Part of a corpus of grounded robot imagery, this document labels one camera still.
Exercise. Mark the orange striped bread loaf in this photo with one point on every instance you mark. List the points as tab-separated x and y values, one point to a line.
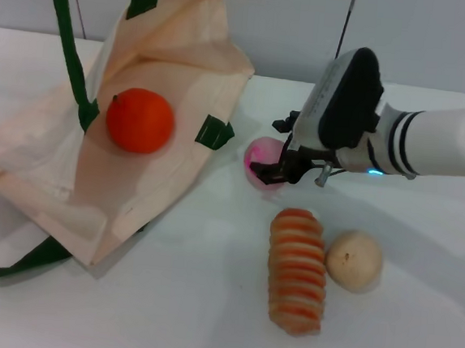
295	269

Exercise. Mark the pale yellow round pear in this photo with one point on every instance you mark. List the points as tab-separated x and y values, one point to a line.
353	260

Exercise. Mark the pink peach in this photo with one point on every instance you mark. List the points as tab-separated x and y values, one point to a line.
261	152

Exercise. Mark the right wrist camera housing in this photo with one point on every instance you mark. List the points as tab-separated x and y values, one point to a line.
344	102

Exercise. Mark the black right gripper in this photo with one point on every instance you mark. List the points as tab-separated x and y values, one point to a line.
294	163

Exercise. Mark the orange with stem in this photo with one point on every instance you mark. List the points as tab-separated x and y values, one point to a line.
139	121

